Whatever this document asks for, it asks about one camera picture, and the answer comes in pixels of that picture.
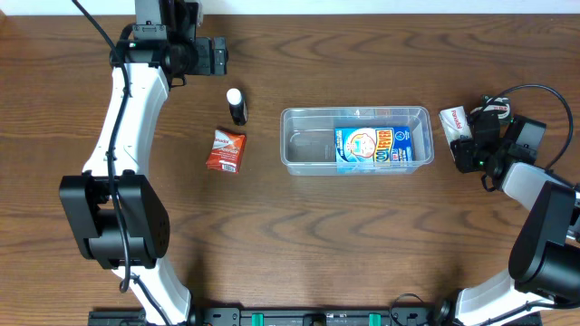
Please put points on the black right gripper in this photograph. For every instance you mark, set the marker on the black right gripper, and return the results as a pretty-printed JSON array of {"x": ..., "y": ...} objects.
[{"x": 481, "y": 125}]

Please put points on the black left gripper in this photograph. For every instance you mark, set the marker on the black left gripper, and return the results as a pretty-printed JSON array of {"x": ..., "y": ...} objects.
[{"x": 217, "y": 55}]

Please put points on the white blue Panadol box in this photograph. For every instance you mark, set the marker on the white blue Panadol box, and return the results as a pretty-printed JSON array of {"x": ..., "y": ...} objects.
[{"x": 455, "y": 126}]

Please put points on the green round tin box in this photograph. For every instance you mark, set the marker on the green round tin box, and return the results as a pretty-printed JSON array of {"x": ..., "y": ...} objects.
[{"x": 501, "y": 106}]

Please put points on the blue Cool Fever box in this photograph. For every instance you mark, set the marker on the blue Cool Fever box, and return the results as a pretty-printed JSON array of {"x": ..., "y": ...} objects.
[{"x": 370, "y": 148}]

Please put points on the clear plastic container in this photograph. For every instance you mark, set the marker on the clear plastic container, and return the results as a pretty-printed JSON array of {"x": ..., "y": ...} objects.
[{"x": 307, "y": 136}]

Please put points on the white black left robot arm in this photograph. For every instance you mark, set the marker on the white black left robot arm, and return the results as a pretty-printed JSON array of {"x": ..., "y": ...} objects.
[{"x": 116, "y": 217}]

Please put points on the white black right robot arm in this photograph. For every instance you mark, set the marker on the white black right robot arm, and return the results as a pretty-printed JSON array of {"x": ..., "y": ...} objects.
[{"x": 543, "y": 268}]

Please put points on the black bottle white cap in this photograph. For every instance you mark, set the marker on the black bottle white cap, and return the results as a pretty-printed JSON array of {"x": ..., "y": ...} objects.
[{"x": 237, "y": 106}]

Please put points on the red Panadol box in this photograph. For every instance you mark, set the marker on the red Panadol box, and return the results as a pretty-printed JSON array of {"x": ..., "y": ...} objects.
[{"x": 227, "y": 151}]

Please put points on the black mounting rail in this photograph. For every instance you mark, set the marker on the black mounting rail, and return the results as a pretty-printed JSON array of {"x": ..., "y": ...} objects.
[{"x": 232, "y": 316}]

